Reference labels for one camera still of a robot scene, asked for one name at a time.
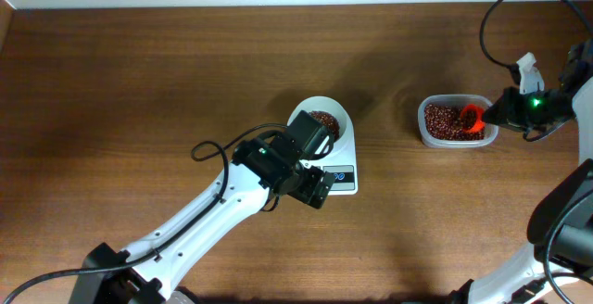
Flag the orange plastic measuring scoop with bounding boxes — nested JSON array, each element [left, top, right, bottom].
[[460, 104, 486, 133]]

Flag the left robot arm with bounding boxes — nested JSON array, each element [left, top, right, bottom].
[[69, 111, 337, 303]]

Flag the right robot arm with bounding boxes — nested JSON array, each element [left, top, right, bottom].
[[446, 40, 592, 304]]

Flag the white digital kitchen scale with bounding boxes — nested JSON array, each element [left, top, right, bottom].
[[301, 120, 358, 196]]

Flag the red beans in bowl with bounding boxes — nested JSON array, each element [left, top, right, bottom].
[[309, 111, 340, 141]]

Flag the white round bowl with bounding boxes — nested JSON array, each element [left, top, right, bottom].
[[287, 96, 351, 156]]

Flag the clear plastic food container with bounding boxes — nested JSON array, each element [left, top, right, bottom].
[[418, 95, 498, 148]]

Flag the red adzuki beans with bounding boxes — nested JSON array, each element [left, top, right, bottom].
[[424, 104, 485, 141]]

